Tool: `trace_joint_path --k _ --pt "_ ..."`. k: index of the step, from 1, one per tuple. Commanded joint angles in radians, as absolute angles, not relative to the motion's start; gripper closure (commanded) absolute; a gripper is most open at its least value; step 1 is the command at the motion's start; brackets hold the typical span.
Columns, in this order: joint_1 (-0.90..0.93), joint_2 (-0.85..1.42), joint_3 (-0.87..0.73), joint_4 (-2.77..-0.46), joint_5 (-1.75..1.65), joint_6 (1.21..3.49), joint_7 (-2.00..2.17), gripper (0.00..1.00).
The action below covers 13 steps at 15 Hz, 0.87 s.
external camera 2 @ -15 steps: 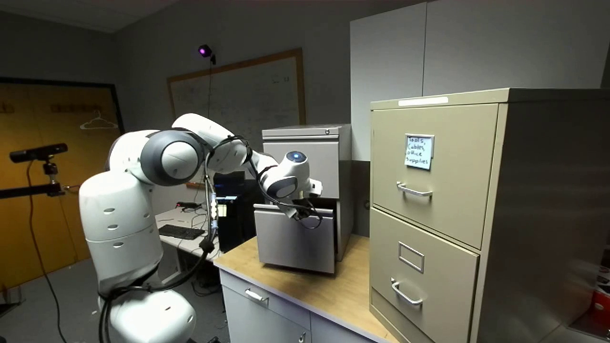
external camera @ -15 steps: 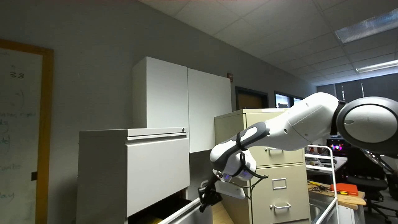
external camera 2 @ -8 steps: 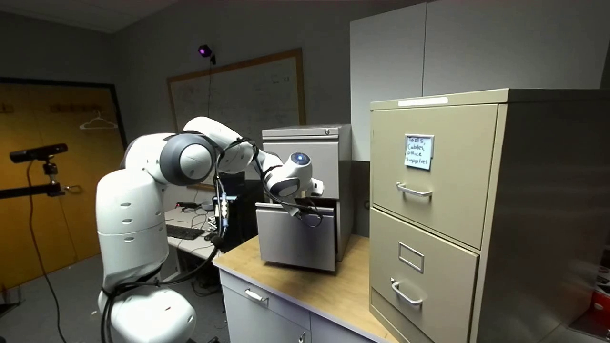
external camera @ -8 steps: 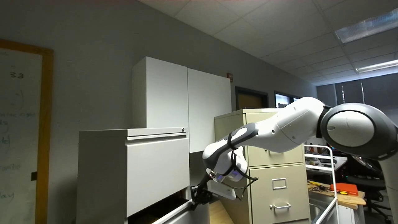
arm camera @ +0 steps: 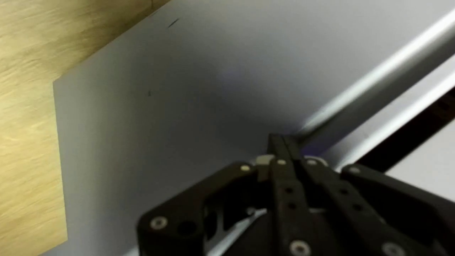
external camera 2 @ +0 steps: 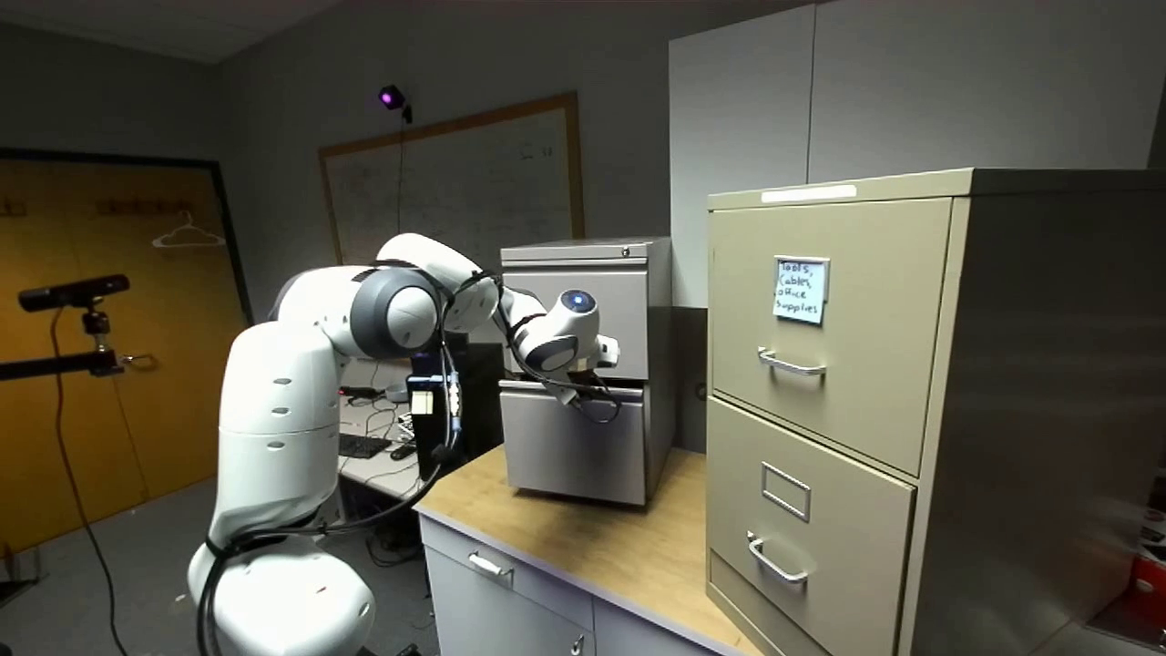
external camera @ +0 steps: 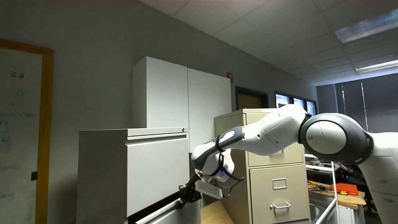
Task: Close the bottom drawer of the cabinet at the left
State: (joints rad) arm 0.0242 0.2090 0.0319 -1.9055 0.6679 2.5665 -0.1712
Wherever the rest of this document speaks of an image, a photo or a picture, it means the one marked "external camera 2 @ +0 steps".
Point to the yellow wooden door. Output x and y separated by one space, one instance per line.
109 410

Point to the beige drawer with empty label frame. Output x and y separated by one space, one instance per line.
847 547

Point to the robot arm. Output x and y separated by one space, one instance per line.
273 437

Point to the red box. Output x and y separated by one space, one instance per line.
1150 588

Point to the white coat hanger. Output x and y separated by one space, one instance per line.
187 239

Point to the white office desk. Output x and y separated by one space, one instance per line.
373 474

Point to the grey cabinet middle drawer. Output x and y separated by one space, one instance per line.
619 310

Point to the grey cabinet drawer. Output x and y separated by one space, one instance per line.
619 310
569 451

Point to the grey cabinet bottom drawer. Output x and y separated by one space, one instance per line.
569 451

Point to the handwritten paper note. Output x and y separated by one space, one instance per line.
800 292

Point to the beige metal filing cabinet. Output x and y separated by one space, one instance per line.
1029 410

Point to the white tape strip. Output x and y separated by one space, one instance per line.
809 193

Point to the tall white wall cabinet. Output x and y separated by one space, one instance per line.
911 91

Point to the black computer tower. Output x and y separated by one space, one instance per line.
481 401

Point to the grey desk drawer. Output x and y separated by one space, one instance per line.
528 583

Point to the purple lit sensor on wall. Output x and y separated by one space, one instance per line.
392 97

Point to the black keyboard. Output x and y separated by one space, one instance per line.
363 445

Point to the camera on mount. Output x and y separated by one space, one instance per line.
73 292

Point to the black computer mouse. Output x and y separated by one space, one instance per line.
403 451

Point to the beige drawer with paper note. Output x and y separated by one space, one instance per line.
865 401

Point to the small grey metal cabinet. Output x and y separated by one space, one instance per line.
658 364

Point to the wood framed whiteboard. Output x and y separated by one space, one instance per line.
492 182

